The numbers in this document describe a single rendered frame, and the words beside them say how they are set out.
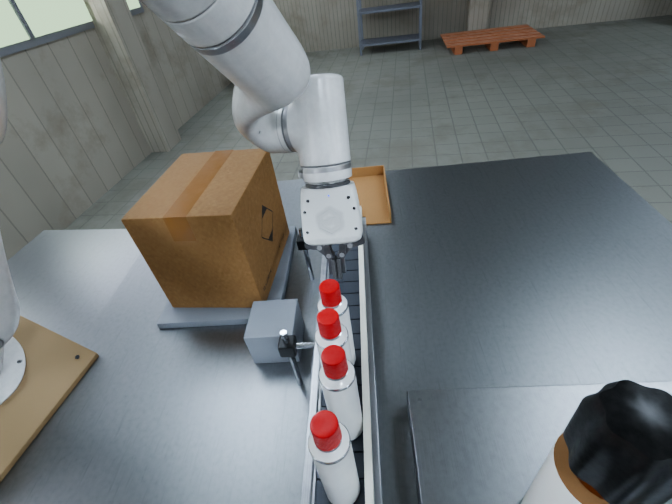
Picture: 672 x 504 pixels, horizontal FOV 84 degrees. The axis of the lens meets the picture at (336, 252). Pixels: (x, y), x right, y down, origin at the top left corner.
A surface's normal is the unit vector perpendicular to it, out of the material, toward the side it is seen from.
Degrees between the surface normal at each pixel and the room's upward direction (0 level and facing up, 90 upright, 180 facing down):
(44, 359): 43
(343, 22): 90
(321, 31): 90
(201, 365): 0
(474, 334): 0
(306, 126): 72
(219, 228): 90
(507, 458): 0
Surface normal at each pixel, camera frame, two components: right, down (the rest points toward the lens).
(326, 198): -0.09, 0.29
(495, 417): -0.12, -0.76
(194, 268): -0.11, 0.65
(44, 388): 0.58, -0.53
